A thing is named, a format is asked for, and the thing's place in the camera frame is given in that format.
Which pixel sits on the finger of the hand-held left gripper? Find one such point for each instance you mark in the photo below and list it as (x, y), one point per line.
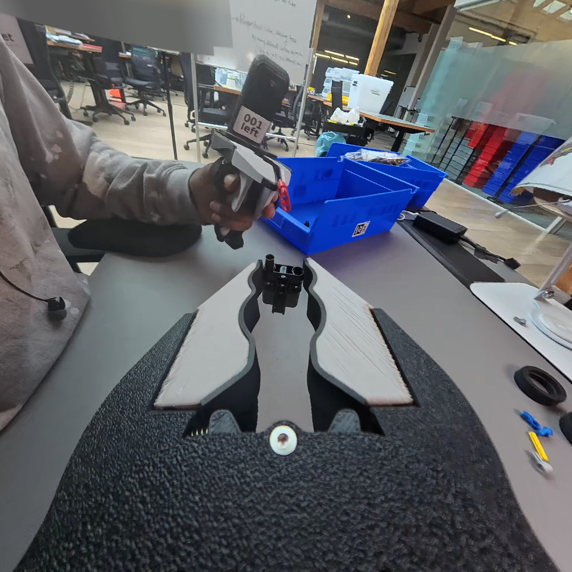
(257, 178)
(272, 160)

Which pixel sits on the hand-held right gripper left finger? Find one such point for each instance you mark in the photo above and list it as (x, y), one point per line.
(205, 357)

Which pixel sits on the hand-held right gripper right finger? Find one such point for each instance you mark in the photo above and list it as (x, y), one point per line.
(362, 357)

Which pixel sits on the red brick beam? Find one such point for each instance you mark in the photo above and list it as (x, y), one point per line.
(284, 196)

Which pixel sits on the blue plastic bin white tag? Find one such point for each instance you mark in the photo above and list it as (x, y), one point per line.
(339, 214)

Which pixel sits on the black brick subassembly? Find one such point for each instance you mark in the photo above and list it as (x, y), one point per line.
(281, 286)

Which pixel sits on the instruction booklet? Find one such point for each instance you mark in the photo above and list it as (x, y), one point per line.
(554, 178)

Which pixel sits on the person's left forearm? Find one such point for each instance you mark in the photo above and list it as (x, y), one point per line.
(134, 187)

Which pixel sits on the person's left hand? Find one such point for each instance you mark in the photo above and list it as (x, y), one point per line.
(205, 196)

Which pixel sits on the whiteboard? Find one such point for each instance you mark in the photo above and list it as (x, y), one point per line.
(268, 35)

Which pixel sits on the teal plastic bag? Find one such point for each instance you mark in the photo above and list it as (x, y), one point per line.
(328, 144)

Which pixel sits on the stack of clear containers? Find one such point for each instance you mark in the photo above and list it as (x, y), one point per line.
(337, 80)

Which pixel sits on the white plastic bags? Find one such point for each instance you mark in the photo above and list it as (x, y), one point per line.
(344, 116)

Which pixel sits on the clear bag of brick parts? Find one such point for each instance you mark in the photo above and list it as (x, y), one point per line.
(375, 157)

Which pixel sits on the white storage container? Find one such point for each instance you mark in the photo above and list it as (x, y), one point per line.
(371, 91)

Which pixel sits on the black office chair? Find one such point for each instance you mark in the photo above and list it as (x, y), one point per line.
(107, 76)
(143, 76)

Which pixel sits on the wooden top office table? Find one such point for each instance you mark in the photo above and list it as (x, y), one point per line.
(393, 123)

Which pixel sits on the wooden pillar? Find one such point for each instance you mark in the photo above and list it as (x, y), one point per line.
(382, 35)

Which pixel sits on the black chair armrest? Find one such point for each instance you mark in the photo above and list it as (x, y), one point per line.
(134, 239)

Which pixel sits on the white book stand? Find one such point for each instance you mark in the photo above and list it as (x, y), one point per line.
(500, 299)

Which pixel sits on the blue brick piece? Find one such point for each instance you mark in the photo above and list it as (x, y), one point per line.
(534, 422)

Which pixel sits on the grey brick piece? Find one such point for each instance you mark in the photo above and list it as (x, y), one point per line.
(541, 465)

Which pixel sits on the person's grey hoodie torso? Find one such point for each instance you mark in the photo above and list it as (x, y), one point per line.
(27, 223)

